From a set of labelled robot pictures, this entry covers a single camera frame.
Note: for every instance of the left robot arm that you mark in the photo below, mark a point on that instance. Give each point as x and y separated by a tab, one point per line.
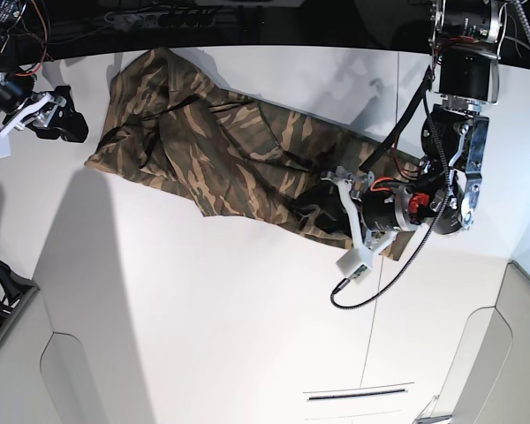
428	169

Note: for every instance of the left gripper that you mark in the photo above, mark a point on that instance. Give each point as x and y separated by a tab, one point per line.
379	214

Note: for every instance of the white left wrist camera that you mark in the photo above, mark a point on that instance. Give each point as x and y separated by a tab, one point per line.
356	264

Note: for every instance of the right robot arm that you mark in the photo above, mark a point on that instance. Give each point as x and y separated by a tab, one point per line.
28	19

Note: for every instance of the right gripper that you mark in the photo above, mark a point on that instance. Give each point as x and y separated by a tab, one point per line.
50	115

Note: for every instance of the camouflage T-shirt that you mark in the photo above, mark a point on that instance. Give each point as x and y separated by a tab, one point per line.
169	126

